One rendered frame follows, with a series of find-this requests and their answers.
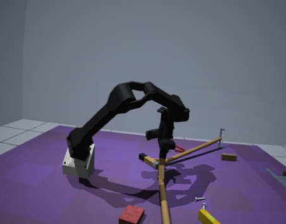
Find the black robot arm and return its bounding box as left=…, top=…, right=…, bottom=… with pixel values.
left=66, top=81, right=190, bottom=162

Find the reddish-brown cube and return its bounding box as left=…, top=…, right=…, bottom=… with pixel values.
left=118, top=204, right=145, bottom=224

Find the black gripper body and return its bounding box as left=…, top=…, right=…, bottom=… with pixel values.
left=159, top=123, right=176, bottom=150

